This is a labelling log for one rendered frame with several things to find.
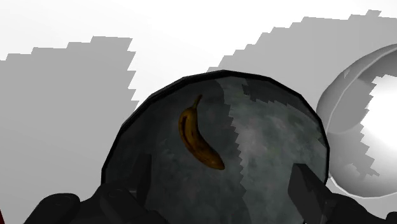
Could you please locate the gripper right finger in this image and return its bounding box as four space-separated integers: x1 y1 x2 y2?
287 163 397 224

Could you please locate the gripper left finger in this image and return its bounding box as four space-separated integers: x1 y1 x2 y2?
24 153 168 224

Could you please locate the dark marbled bowl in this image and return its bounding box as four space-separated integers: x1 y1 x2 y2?
101 69 330 224

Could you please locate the white bowl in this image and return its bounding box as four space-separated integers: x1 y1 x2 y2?
316 43 397 199

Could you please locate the brown banana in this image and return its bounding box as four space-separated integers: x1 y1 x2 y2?
178 94 225 171

